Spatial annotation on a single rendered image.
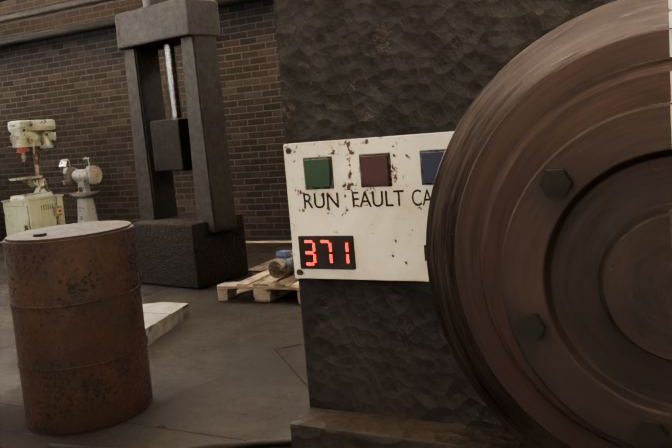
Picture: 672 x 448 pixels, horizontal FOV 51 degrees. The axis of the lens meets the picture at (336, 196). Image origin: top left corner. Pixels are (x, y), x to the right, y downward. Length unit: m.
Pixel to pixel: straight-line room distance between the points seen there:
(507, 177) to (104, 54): 8.90
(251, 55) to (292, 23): 7.13
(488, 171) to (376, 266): 0.27
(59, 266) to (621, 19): 2.86
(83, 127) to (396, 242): 8.94
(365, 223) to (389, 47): 0.22
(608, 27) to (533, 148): 0.12
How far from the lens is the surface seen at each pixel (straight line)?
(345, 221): 0.90
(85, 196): 9.19
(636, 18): 0.67
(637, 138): 0.58
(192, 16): 6.02
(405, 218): 0.86
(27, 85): 10.44
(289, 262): 5.36
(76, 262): 3.27
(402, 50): 0.88
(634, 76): 0.63
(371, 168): 0.87
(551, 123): 0.64
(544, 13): 0.84
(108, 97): 9.39
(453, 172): 0.70
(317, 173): 0.90
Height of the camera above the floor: 1.26
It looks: 6 degrees down
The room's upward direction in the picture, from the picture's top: 5 degrees counter-clockwise
